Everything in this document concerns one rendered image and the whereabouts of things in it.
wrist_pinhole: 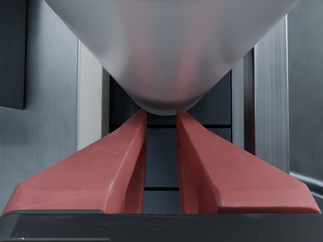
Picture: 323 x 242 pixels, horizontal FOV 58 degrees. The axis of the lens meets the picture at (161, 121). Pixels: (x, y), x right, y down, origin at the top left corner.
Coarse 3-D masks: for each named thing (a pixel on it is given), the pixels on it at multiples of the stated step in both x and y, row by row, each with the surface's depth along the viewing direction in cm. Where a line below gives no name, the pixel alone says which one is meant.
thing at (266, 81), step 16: (272, 32) 10; (256, 48) 10; (272, 48) 10; (256, 64) 10; (272, 64) 10; (256, 80) 10; (272, 80) 10; (256, 96) 10; (272, 96) 10; (256, 112) 10; (272, 112) 10; (288, 112) 10; (256, 128) 10; (272, 128) 10; (288, 128) 10; (256, 144) 10; (272, 144) 10; (288, 144) 10; (272, 160) 10; (288, 160) 10
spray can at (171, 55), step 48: (48, 0) 4; (96, 0) 3; (144, 0) 3; (192, 0) 2; (240, 0) 3; (288, 0) 3; (96, 48) 5; (144, 48) 4; (192, 48) 4; (240, 48) 5; (144, 96) 10; (192, 96) 10
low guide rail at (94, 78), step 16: (80, 48) 15; (80, 64) 15; (96, 64) 15; (80, 80) 15; (96, 80) 15; (80, 96) 15; (96, 96) 15; (80, 112) 15; (96, 112) 15; (80, 128) 14; (96, 128) 14; (80, 144) 14
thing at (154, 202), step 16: (112, 80) 18; (224, 80) 18; (112, 96) 18; (128, 96) 18; (208, 96) 18; (224, 96) 18; (112, 112) 18; (128, 112) 18; (192, 112) 18; (208, 112) 18; (224, 112) 18; (112, 128) 18; (160, 128) 18; (208, 128) 18; (224, 128) 18; (160, 144) 18; (160, 160) 18; (176, 160) 18; (160, 176) 18; (176, 176) 18; (144, 192) 18; (160, 192) 18; (176, 192) 18; (144, 208) 18; (160, 208) 18; (176, 208) 18
